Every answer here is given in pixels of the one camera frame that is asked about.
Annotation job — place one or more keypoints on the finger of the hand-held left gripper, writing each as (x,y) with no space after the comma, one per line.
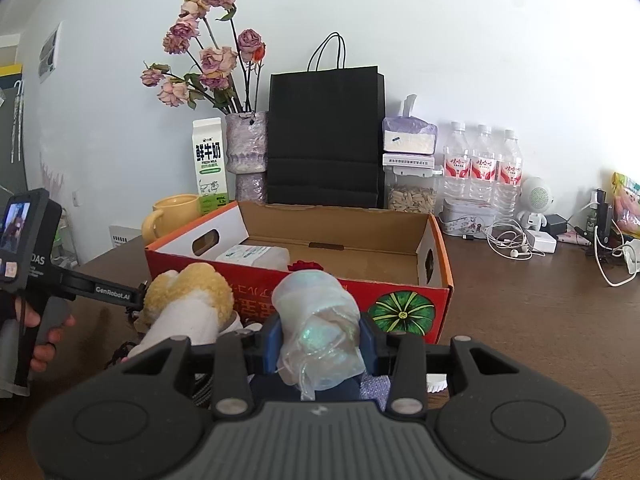
(137,294)

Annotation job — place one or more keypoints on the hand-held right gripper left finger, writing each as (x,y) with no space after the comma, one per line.
(272,347)

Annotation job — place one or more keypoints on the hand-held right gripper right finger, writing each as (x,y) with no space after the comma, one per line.
(367,347)

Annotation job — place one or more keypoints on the purple woven pouch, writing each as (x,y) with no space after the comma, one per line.
(375,390)

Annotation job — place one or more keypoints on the iridescent organza pouch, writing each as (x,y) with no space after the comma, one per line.
(315,320)

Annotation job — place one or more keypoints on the white and yellow plush toy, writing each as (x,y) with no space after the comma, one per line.
(190,295)

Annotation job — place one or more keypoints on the red cardboard box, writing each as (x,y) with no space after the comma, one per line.
(350,255)

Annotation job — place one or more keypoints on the person's left hand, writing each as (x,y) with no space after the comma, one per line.
(62,324)

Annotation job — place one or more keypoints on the small storage rack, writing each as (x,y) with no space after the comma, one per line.
(67,245)

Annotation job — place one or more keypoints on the yellow mug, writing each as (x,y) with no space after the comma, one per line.
(170,215)

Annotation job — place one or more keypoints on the white wipes packet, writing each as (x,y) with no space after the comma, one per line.
(250,257)

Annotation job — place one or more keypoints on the dark grey cabinet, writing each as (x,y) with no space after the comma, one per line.
(7,135)

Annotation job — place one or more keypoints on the translucent hanging item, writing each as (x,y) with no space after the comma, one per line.
(16,110)

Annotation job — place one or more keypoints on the white green milk carton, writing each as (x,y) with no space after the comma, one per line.
(210,165)

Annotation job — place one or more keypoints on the clear seed container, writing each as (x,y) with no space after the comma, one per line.
(411,190)

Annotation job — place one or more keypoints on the white tin box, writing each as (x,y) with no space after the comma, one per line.
(465,215)

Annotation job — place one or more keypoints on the white earphones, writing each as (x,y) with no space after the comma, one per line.
(510,245)

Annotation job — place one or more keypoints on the purple vase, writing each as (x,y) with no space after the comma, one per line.
(246,150)

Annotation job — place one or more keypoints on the white charger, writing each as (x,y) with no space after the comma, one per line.
(541,242)

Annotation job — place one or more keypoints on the purple tissue pack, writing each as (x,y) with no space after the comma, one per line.
(410,135)

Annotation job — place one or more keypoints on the black paper bag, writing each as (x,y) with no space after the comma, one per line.
(325,135)

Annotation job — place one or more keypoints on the black power adapter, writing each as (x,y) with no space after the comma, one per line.
(555,224)

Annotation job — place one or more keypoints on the white robot-shaped speaker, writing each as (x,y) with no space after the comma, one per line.
(536,195)

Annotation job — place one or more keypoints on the pink flat item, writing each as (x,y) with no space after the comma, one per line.
(572,238)

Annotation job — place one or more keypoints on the dried rose bouquet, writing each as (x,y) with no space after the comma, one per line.
(210,55)

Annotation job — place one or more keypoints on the small green bottle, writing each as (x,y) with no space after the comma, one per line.
(593,220)

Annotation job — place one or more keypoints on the black stand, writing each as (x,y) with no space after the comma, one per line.
(603,220)

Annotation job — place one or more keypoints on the colourful snack bag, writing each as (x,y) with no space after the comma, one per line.
(627,205)

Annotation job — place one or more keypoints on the wall socket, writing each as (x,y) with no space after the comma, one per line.
(75,198)

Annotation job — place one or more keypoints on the wall poster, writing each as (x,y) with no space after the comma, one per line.
(50,52)

